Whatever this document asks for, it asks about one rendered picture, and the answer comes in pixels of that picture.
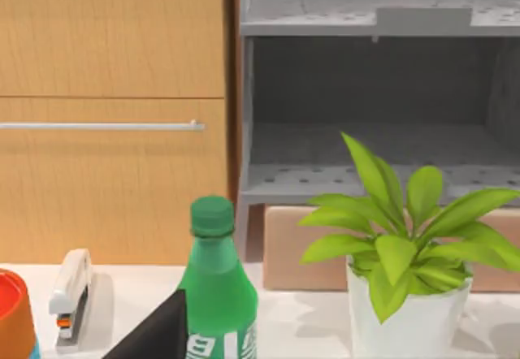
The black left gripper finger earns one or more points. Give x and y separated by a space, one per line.
158 334

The green bottle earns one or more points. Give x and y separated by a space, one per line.
217 286

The white stapler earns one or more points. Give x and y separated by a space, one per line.
71 298

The orange and blue cup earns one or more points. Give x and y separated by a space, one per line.
14 314

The salmon-coloured shallow box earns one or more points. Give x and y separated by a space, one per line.
300 249

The wooden cupboard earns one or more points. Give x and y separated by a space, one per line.
232 91

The green plant in white pot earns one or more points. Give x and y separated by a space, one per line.
406 261

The plain wooden drawer front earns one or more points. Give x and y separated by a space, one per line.
109 30

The grey pierced shelf unit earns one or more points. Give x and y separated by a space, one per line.
365 91

